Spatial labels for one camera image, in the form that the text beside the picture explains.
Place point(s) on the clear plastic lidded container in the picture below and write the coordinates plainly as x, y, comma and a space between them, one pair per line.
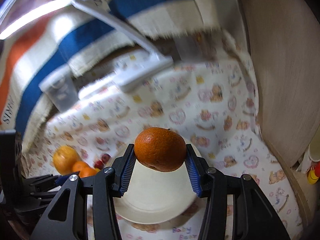
60, 89

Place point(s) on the small orange mandarin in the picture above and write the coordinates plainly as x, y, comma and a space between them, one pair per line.
78, 166

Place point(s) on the large yellow pomelo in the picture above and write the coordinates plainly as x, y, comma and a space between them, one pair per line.
64, 158

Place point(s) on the red hawthorn fruit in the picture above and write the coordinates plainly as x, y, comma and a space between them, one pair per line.
105, 158
99, 165

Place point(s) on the baby bear printed cloth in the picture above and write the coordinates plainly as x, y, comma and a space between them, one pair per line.
212, 105

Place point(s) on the wooden chair back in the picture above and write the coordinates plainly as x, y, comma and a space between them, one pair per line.
284, 43

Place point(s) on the yellow toy bottle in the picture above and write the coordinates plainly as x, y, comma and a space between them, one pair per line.
314, 174

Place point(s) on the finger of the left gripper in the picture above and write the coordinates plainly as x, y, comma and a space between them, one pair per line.
61, 180

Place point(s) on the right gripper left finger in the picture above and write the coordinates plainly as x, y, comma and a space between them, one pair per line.
66, 215

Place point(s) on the white desk lamp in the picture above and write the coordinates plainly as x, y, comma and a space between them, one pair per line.
124, 79

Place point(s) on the cream ceramic plate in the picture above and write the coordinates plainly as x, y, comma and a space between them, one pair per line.
155, 197

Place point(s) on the medium orange mandarin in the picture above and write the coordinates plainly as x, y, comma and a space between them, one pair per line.
87, 172

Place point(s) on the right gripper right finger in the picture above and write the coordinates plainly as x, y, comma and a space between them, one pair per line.
253, 215

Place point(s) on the striped Paris towel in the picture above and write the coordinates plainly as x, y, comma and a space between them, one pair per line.
69, 36

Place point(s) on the large orange mandarin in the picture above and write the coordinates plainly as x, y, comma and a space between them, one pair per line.
160, 149

